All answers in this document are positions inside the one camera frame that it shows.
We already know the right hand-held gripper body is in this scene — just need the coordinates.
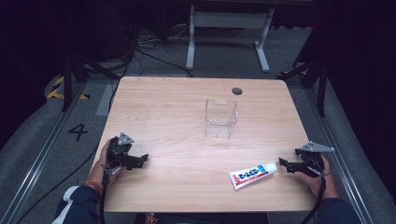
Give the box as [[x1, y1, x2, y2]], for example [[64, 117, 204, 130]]
[[294, 140, 336, 179]]

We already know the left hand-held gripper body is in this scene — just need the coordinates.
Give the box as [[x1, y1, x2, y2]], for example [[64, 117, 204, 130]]
[[106, 132, 139, 176]]

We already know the white toothpaste tube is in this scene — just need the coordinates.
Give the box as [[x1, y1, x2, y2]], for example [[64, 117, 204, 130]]
[[228, 161, 278, 191]]

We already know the clear plastic box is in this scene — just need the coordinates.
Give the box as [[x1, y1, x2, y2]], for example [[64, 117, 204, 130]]
[[204, 98, 239, 139]]

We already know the person's left hand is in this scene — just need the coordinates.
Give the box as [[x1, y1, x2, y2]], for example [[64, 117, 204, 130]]
[[89, 138, 123, 191]]

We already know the person's right hand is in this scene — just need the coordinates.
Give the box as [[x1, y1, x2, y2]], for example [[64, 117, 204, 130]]
[[293, 154, 340, 201]]

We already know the black tripod stand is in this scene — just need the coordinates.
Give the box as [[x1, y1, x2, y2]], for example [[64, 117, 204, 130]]
[[276, 58, 329, 119], [60, 51, 121, 114]]

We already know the yellow black hazard tape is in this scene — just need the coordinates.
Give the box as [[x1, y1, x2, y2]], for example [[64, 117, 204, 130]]
[[46, 76, 92, 101]]

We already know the grey metal floor rail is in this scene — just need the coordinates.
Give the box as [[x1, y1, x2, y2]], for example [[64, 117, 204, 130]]
[[0, 81, 89, 224], [303, 87, 379, 224]]

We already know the right hand-held gripper cable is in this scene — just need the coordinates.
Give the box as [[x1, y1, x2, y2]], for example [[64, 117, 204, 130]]
[[299, 171, 328, 224]]

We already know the hand-held gripper cable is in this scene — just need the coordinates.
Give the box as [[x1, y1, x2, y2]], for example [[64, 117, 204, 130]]
[[299, 171, 328, 224], [98, 164, 114, 224]]

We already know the orange bracelet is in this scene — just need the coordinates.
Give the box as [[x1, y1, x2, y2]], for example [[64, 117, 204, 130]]
[[82, 180, 104, 196]]

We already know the left hand-held gripper cable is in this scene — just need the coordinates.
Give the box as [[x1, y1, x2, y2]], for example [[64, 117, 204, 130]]
[[98, 164, 114, 224]]

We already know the black floor cable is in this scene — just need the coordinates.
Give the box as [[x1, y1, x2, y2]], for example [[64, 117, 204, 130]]
[[14, 143, 101, 224]]

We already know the tangle of black cables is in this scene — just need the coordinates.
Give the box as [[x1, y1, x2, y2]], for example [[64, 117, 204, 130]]
[[106, 3, 195, 111]]

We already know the grey metal table frame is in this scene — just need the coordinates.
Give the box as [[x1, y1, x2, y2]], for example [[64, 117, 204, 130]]
[[185, 4, 276, 74]]

